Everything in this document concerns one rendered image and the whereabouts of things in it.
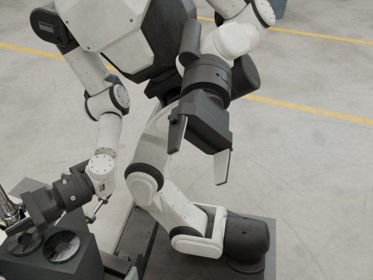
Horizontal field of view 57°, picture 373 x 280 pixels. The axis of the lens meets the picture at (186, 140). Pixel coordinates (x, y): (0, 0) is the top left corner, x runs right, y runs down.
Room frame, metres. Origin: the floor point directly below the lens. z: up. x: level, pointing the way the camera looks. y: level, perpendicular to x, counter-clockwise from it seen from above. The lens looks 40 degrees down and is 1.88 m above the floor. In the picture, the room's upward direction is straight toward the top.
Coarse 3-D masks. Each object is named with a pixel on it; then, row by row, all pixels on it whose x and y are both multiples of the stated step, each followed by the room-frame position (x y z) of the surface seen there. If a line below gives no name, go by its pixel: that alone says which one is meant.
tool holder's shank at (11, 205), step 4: (0, 184) 0.52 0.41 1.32; (0, 188) 0.51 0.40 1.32; (0, 192) 0.51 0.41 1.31; (4, 192) 0.52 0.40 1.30; (0, 196) 0.50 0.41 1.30; (4, 196) 0.51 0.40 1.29; (0, 200) 0.50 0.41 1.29; (4, 200) 0.51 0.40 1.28; (8, 200) 0.51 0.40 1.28; (0, 204) 0.50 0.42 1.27; (4, 204) 0.50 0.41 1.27; (8, 204) 0.51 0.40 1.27; (12, 204) 0.52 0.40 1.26; (0, 208) 0.50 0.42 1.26; (4, 208) 0.50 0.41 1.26; (8, 208) 0.50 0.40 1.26; (12, 208) 0.51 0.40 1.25; (4, 212) 0.50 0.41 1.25; (8, 212) 0.50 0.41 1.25; (12, 212) 0.51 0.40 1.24
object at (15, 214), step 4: (16, 204) 0.53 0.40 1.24; (16, 208) 0.52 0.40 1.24; (20, 208) 0.52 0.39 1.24; (0, 212) 0.51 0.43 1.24; (16, 212) 0.51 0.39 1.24; (20, 212) 0.51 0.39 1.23; (0, 216) 0.50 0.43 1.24; (4, 216) 0.50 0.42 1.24; (8, 216) 0.50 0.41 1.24; (12, 216) 0.50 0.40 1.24; (16, 216) 0.50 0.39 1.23; (4, 220) 0.49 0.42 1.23; (8, 220) 0.49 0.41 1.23; (12, 220) 0.49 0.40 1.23
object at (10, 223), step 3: (21, 213) 0.52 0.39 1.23; (21, 216) 0.51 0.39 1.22; (24, 216) 0.52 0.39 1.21; (15, 219) 0.50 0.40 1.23; (18, 219) 0.50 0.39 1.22; (21, 219) 0.51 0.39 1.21; (3, 222) 0.50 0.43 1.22; (6, 222) 0.49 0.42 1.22; (9, 222) 0.49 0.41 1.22; (12, 222) 0.49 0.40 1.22; (15, 222) 0.50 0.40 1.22; (6, 225) 0.49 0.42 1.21; (9, 225) 0.49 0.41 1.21; (12, 225) 0.49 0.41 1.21; (24, 231) 0.50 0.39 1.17; (15, 234) 0.49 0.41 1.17; (18, 234) 0.49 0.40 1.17; (21, 234) 0.50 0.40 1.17
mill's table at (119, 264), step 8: (0, 224) 0.71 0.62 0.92; (0, 232) 0.68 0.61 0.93; (0, 240) 0.65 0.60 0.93; (104, 256) 0.59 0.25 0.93; (112, 256) 0.59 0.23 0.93; (104, 264) 0.56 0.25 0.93; (112, 264) 0.56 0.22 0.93; (120, 264) 0.56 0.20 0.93; (128, 264) 0.56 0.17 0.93; (0, 272) 0.55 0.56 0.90; (104, 272) 0.55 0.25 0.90; (112, 272) 0.55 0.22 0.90; (120, 272) 0.54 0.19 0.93; (128, 272) 0.54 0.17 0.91; (136, 272) 0.55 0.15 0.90
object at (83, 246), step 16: (16, 240) 0.51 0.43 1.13; (32, 240) 0.51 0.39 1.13; (48, 240) 0.51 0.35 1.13; (64, 240) 0.51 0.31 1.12; (80, 240) 0.52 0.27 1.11; (0, 256) 0.47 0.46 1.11; (16, 256) 0.47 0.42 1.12; (32, 256) 0.47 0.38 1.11; (48, 256) 0.47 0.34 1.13; (64, 256) 0.47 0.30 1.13; (80, 256) 0.47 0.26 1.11; (96, 256) 0.52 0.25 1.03; (16, 272) 0.46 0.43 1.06; (32, 272) 0.45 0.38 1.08; (48, 272) 0.44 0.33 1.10; (64, 272) 0.43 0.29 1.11; (80, 272) 0.45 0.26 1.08; (96, 272) 0.50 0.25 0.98
